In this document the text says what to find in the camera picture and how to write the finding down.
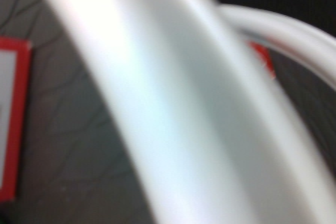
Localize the white two-tier lazy Susan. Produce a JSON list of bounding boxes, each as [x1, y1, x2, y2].
[[47, 0, 336, 224]]

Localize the red butter box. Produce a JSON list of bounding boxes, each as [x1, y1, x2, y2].
[[0, 37, 32, 203]]

